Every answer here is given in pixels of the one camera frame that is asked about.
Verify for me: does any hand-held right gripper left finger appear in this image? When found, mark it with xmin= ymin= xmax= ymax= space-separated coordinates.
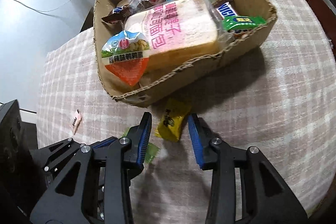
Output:
xmin=29 ymin=112 xmax=153 ymax=224

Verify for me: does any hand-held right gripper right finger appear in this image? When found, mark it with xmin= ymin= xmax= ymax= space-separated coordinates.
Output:
xmin=187 ymin=113 xmax=309 ymax=224

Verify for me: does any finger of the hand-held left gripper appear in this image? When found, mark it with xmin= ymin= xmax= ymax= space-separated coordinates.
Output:
xmin=81 ymin=169 xmax=106 ymax=224
xmin=39 ymin=136 xmax=118 ymax=174

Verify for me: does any brown cardboard box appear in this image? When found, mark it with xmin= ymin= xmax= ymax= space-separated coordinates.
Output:
xmin=93 ymin=0 xmax=278 ymax=108

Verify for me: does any brown chocolate bar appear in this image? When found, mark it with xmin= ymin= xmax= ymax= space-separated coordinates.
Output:
xmin=102 ymin=4 xmax=132 ymax=25
xmin=213 ymin=0 xmax=240 ymax=17

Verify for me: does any small pink packet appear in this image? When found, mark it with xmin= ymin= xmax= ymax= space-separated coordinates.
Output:
xmin=69 ymin=109 xmax=83 ymax=135

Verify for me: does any pink plaid cloth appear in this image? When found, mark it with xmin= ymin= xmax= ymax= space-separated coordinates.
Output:
xmin=35 ymin=0 xmax=336 ymax=224

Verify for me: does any green orange egg snack packet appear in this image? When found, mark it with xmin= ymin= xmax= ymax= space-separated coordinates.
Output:
xmin=101 ymin=30 xmax=151 ymax=86

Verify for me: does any pink print bread packet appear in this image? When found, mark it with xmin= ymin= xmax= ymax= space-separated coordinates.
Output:
xmin=123 ymin=0 xmax=231 ymax=75

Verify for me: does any green yellow snack packet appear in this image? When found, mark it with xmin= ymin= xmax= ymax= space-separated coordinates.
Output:
xmin=222 ymin=15 xmax=267 ymax=31

